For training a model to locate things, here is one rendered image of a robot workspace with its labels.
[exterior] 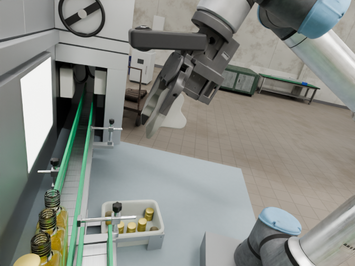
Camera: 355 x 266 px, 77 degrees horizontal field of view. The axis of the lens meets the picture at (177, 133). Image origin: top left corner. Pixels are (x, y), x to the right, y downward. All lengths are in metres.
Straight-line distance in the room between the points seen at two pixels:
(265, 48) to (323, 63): 9.48
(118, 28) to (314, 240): 1.23
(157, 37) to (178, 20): 9.44
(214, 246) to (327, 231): 0.41
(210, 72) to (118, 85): 1.07
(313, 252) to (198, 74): 0.49
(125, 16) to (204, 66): 1.03
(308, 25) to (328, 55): 0.16
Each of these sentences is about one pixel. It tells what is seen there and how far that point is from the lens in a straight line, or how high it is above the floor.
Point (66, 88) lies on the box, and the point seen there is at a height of 1.06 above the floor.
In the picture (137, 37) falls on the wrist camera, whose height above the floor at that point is 1.48.
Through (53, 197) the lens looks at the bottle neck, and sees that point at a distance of 0.55.
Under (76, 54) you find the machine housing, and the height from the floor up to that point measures 1.29.
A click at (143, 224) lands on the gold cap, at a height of 0.81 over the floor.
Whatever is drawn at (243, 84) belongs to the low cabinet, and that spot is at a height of 0.36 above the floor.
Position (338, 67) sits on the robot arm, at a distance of 0.58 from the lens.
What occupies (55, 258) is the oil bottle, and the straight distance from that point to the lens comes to 0.52.
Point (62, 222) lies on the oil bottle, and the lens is 0.59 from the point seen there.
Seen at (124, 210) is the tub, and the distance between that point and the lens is 1.00.
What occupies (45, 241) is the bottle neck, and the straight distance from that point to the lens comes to 0.47.
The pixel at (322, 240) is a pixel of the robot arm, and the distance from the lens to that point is 0.65.
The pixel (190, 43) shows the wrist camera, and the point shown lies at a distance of 0.36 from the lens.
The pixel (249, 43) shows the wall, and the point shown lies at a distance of 9.89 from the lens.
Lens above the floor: 1.50
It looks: 24 degrees down
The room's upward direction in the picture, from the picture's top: 12 degrees clockwise
